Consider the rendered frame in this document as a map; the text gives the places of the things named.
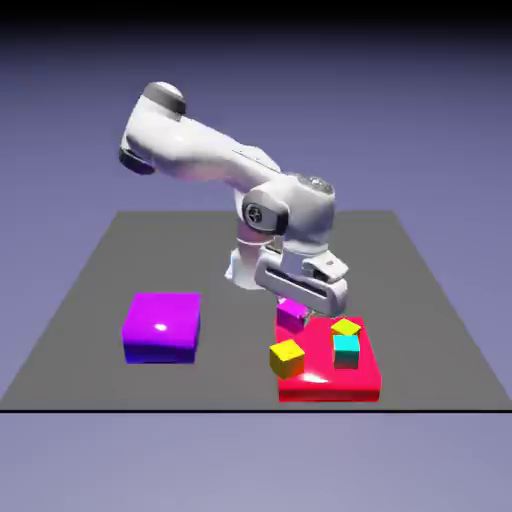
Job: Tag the large red box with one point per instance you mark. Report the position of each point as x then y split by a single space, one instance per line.
332 380

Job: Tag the small cyan cube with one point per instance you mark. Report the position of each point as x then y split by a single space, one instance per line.
346 351

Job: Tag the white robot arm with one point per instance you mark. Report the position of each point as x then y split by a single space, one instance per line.
192 148

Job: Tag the large purple box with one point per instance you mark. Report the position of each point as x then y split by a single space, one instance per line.
162 326

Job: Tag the small magenta cube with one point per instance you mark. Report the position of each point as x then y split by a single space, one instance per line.
291 314

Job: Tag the small yellow cube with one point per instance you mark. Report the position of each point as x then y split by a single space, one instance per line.
286 358
345 327

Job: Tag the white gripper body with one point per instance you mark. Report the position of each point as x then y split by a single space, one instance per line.
298 286

